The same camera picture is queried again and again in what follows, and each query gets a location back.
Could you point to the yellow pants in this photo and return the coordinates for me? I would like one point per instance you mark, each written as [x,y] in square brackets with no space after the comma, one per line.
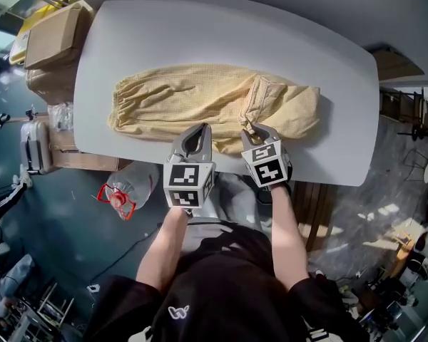
[185,98]

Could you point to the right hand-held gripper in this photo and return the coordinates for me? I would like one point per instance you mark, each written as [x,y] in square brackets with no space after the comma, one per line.
[267,164]

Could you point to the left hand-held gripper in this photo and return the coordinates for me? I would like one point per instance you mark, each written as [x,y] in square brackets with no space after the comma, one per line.
[185,184]

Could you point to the clear plastic bag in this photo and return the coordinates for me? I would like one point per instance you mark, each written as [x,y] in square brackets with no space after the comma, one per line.
[61,116]

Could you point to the person's grey trousers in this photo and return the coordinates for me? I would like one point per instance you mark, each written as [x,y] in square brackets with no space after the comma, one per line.
[235,198]

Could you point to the white metal rack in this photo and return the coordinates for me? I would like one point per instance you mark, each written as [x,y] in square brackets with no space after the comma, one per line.
[53,306]

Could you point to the person's right forearm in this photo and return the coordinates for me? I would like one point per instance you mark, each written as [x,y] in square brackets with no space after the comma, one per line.
[287,237]

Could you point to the brown cardboard sheet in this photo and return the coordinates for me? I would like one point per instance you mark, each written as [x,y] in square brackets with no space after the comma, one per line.
[396,64]

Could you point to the large taped cardboard box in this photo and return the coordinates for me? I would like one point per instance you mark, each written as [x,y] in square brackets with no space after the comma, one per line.
[50,82]

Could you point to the low cardboard box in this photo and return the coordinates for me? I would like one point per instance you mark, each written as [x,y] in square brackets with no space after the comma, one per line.
[82,159]

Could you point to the flat brown cardboard box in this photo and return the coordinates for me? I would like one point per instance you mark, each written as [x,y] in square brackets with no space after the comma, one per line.
[51,37]

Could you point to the person's black shirt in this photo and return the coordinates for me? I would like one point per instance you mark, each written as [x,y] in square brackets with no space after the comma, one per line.
[221,290]

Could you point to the silver suitcase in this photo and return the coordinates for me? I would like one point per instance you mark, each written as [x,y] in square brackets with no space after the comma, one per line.
[35,148]

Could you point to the person's left forearm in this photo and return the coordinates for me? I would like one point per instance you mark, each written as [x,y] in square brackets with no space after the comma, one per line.
[162,251]

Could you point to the wooden slatted panel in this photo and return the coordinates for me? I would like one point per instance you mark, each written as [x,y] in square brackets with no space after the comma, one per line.
[315,212]

